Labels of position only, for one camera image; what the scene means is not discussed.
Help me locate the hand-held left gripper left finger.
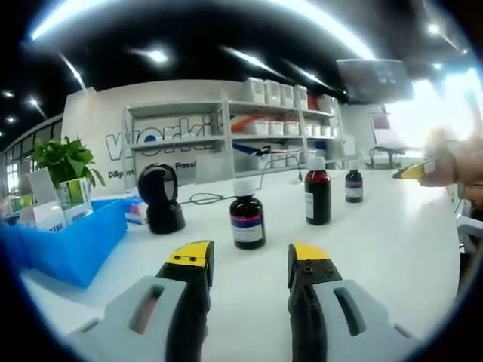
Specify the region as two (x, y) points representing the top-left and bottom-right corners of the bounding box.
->
(63, 240), (216, 362)

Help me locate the green potted plant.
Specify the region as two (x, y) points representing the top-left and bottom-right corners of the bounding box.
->
(32, 136), (106, 192)

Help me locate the blue plastic bin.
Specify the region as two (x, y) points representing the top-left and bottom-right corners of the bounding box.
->
(0, 198), (128, 290)

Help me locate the white metal shelf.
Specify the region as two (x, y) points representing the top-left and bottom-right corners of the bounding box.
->
(124, 98), (345, 183)

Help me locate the black barcode scanner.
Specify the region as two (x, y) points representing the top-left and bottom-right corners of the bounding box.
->
(137, 167), (186, 234)

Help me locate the blue handled tool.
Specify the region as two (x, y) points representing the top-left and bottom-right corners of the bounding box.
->
(232, 142), (271, 158)

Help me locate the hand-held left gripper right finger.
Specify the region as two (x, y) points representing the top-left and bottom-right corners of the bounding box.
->
(287, 242), (420, 362)

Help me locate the row of white storage boxes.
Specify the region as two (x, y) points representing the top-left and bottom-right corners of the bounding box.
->
(241, 77), (339, 137)

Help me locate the person's right hand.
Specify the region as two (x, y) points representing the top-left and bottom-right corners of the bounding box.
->
(420, 127), (483, 212)

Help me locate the green white medicine box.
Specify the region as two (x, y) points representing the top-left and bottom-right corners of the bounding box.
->
(56, 179), (94, 227)

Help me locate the white table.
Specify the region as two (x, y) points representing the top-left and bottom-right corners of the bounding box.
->
(18, 164), (471, 362)

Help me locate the wall-mounted monitor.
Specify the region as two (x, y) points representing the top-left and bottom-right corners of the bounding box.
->
(337, 59), (415, 106)

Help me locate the grey scanner cable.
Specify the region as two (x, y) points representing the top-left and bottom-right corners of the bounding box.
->
(180, 150), (305, 207)

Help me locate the pink white small packet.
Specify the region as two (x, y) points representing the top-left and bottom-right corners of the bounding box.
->
(125, 198), (149, 228)

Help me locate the small dark medicine bottle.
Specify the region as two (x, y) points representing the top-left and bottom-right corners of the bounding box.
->
(344, 161), (365, 204)

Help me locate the white blue medicine box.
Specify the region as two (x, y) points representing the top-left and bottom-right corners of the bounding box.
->
(18, 201), (69, 232)

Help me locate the dark medicine bottle white cap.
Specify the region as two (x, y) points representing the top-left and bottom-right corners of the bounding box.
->
(229, 179), (267, 250)

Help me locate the tall red medicine bottle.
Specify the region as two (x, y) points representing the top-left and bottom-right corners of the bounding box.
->
(304, 156), (333, 226)

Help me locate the white display stand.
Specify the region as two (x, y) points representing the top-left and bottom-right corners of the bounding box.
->
(368, 112), (403, 169)

